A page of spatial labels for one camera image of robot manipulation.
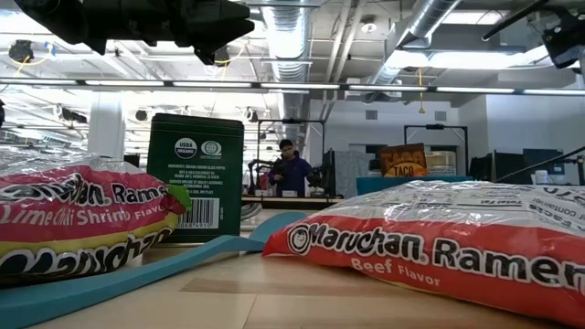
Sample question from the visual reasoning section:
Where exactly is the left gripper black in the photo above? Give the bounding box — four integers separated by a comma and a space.
109, 0, 256, 65

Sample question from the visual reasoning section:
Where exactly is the dark green pepper tin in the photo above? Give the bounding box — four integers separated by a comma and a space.
145, 112, 246, 244

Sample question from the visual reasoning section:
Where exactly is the taco seasoning mix packet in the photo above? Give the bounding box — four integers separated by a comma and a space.
378, 143, 430, 178

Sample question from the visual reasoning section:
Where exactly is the red beef ramen pack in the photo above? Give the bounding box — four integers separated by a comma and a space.
261, 179, 585, 328

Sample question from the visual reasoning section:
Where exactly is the black ceiling device yellow band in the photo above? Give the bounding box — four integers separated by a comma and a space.
213, 45, 232, 69

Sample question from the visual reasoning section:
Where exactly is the hanging linear light strip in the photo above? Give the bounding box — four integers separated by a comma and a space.
0, 78, 585, 96

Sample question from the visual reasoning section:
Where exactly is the white structural column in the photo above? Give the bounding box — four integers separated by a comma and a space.
88, 104, 126, 160

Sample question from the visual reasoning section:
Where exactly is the person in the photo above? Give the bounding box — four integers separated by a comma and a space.
266, 138, 314, 198

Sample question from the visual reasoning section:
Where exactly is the wooden desk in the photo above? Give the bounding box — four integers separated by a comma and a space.
240, 195, 344, 210

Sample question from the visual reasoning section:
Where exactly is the blue condiment bin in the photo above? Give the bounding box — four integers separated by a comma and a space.
356, 175, 473, 198

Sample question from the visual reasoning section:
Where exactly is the pink lime shrimp ramen pack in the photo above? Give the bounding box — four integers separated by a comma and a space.
0, 152, 193, 288

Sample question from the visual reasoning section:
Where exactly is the dark blue computer monitor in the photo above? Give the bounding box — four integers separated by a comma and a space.
523, 148, 570, 174

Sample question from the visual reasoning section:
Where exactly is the wide silver spiral duct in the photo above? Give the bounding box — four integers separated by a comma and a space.
260, 0, 316, 83

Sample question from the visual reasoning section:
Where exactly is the black ceiling device yellow cable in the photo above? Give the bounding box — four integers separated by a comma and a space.
7, 39, 36, 64

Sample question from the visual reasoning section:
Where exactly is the slanted silver spiral duct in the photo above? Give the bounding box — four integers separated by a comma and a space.
396, 0, 463, 49

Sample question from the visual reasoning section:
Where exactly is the yellow hanging cord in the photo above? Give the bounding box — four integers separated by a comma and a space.
417, 68, 426, 115

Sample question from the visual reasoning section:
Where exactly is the black metal rig frame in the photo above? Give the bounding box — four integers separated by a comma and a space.
403, 123, 470, 159

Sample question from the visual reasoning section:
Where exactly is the black aluminium table frame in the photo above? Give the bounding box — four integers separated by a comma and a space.
495, 145, 585, 184

